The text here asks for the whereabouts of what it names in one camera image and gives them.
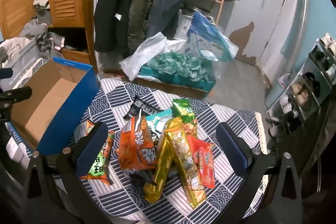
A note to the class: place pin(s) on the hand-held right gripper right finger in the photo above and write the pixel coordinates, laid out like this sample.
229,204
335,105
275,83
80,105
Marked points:
232,153

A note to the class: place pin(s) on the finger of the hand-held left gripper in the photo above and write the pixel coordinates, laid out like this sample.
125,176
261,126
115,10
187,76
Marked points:
5,73
15,95

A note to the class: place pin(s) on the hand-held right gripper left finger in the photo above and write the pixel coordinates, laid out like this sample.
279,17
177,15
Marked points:
92,153

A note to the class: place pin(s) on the orange and green snack packet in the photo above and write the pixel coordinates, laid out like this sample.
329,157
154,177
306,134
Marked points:
101,163

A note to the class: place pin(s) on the red-orange chips packet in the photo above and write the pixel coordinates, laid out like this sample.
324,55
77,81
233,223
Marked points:
204,161

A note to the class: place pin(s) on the large orange snack packet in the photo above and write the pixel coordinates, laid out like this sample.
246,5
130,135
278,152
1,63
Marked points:
134,145

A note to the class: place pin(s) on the long yellow nut packet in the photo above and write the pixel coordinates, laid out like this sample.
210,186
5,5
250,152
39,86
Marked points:
190,174

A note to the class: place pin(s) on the blue cardboard box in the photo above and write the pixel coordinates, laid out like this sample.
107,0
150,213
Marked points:
78,98

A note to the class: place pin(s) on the grey printed bag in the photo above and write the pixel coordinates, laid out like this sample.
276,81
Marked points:
21,58

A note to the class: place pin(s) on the blue patterned tablecloth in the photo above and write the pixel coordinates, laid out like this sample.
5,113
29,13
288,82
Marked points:
236,119

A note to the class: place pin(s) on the pile of grey clothes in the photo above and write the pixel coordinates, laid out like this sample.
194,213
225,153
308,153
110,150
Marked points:
39,29

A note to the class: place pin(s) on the black snack packet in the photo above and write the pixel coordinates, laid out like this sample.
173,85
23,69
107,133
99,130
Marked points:
136,108

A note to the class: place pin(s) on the gold foil snack packet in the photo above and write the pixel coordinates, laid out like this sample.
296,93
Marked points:
162,161

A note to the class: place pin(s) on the shoe rack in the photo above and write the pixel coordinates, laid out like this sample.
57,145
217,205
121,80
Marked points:
275,95

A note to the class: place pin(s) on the teal and white snack packet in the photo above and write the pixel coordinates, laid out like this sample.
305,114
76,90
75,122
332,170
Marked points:
157,121

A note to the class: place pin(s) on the dark cloth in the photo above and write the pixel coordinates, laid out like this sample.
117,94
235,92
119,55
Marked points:
320,140

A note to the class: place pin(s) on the group of assorted shoes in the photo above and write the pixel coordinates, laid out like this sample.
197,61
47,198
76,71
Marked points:
300,94

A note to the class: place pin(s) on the white slipper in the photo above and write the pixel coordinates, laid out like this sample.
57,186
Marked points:
284,79

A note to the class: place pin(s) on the teal box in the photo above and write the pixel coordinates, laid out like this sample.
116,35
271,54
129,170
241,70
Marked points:
157,77

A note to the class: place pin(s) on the white plastic bag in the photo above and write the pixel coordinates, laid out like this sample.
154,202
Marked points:
149,50

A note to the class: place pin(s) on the blue plastic bag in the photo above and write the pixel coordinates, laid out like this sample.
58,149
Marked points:
207,37

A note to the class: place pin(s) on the white bucket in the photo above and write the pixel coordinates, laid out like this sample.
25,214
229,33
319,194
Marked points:
185,26

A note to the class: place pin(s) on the white door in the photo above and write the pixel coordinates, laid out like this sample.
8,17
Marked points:
286,16

